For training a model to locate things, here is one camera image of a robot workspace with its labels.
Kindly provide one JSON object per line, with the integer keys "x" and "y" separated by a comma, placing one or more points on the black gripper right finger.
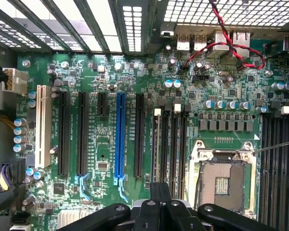
{"x": 175, "y": 216}

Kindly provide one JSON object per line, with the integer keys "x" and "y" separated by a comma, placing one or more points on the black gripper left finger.
{"x": 149, "y": 216}

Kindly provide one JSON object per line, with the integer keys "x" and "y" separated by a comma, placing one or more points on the RAM slot white latches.
{"x": 157, "y": 112}
{"x": 284, "y": 168}
{"x": 265, "y": 168}
{"x": 175, "y": 144}

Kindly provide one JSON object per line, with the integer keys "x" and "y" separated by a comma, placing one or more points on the RAM slot black latches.
{"x": 165, "y": 144}
{"x": 184, "y": 144}
{"x": 275, "y": 168}

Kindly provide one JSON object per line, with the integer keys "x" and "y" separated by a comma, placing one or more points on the CPU socket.
{"x": 221, "y": 183}

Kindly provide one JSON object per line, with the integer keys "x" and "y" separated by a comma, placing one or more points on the silver finned heatsink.
{"x": 69, "y": 215}

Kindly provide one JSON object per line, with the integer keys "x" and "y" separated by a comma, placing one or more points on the long black expansion slot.
{"x": 83, "y": 132}
{"x": 139, "y": 134}
{"x": 63, "y": 132}

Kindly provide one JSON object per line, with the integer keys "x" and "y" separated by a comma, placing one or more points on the blue expansion slot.
{"x": 120, "y": 137}

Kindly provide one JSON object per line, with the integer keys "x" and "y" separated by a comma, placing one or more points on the green motherboard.
{"x": 103, "y": 134}

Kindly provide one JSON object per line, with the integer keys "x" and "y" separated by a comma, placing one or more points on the short black expansion slot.
{"x": 102, "y": 104}

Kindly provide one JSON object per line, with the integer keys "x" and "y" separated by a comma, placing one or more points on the thin metal locking lever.
{"x": 279, "y": 145}

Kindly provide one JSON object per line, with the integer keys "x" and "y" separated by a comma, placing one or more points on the white expansion slot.
{"x": 42, "y": 125}

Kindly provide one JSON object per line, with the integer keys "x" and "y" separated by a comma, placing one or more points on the silver USB port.
{"x": 200, "y": 42}
{"x": 183, "y": 42}

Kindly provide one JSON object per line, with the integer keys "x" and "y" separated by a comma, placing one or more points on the large silver port block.
{"x": 240, "y": 43}
{"x": 218, "y": 45}

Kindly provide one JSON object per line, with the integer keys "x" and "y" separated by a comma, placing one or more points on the white power connector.
{"x": 17, "y": 81}

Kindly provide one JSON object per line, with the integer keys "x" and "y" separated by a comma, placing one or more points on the open PC case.
{"x": 156, "y": 24}

